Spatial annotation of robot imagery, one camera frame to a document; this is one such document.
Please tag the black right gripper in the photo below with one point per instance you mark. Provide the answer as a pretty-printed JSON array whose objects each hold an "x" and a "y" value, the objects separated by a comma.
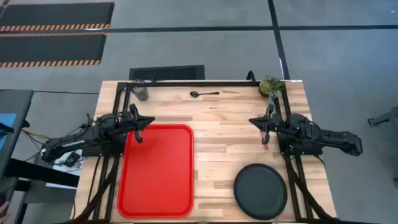
[{"x": 272, "y": 123}]

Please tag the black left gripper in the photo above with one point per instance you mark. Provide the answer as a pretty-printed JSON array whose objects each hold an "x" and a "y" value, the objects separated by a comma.
[{"x": 136, "y": 123}]

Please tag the red plastic fork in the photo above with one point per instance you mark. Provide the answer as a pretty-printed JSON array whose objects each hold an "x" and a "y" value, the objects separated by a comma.
[{"x": 266, "y": 147}]

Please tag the red plastic tray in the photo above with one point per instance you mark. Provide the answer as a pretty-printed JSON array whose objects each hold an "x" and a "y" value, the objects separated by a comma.
[{"x": 155, "y": 174}]

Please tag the black spoon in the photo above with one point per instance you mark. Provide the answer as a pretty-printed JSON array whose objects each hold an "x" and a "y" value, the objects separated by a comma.
[{"x": 195, "y": 94}]

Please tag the black round plate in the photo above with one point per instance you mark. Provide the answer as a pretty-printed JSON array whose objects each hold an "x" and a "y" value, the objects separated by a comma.
[{"x": 260, "y": 191}]

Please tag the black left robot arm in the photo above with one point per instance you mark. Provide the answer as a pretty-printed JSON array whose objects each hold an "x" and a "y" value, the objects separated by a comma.
[{"x": 62, "y": 147}]

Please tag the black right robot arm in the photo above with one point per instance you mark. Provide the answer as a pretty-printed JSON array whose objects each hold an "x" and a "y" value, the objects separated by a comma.
[{"x": 335, "y": 140}]

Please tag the dark translucent cup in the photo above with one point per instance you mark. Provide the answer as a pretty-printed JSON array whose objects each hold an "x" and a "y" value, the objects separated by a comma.
[{"x": 141, "y": 93}]

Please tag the small green potted plant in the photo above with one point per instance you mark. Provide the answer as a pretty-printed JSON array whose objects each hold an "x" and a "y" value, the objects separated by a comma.
[{"x": 267, "y": 87}]

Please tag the black floor vent grate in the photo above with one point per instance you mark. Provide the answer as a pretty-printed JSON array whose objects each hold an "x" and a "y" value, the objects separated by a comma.
[{"x": 168, "y": 73}]

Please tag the small black controller device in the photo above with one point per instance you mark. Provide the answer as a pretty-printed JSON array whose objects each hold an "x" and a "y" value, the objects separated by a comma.
[{"x": 72, "y": 159}]

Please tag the white paper sheet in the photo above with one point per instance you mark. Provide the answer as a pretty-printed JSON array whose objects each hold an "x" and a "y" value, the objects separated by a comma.
[{"x": 56, "y": 183}]

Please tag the black desk crossbar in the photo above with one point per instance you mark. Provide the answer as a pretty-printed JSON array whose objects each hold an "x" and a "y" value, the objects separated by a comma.
[{"x": 40, "y": 172}]

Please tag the black mat with orange stripes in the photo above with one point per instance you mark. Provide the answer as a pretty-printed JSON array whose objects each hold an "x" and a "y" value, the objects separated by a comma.
[
  {"x": 56, "y": 14},
  {"x": 49, "y": 48}
]

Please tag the grey tripod stand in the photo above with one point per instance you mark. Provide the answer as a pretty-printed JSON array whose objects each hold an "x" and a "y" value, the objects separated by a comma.
[{"x": 384, "y": 119}]

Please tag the dark grey desk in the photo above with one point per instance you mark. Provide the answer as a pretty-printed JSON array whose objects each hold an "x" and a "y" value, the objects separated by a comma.
[{"x": 15, "y": 102}]

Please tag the blue flat item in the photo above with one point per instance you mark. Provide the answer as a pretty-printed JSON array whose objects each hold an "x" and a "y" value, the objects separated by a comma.
[{"x": 6, "y": 119}]

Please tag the person's hand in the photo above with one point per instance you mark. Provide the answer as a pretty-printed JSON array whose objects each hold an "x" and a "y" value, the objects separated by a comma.
[{"x": 3, "y": 209}]

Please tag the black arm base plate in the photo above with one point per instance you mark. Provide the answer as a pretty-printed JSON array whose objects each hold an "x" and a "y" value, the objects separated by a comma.
[
  {"x": 102, "y": 153},
  {"x": 298, "y": 152}
]

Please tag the black aluminium table frame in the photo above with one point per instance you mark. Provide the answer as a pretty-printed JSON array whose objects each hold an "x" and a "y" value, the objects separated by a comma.
[{"x": 186, "y": 84}]

